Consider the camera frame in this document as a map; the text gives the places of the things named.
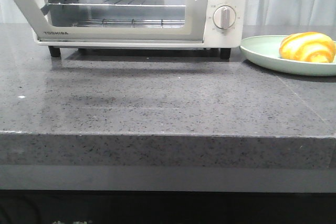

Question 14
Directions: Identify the glass oven door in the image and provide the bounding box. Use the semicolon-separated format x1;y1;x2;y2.
0;0;212;43

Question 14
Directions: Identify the orange striped croissant bread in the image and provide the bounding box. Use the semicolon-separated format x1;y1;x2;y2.
279;31;335;63

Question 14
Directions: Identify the white Toshiba toaster oven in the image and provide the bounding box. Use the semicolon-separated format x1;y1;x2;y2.
0;0;249;60

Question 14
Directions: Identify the oven timer knob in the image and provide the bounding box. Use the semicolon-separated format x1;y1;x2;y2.
213;6;236;29

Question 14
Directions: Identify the light green plate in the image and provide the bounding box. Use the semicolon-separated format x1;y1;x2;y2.
240;35;335;77

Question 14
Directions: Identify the wire oven rack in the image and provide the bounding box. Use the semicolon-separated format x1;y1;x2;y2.
72;19;185;28

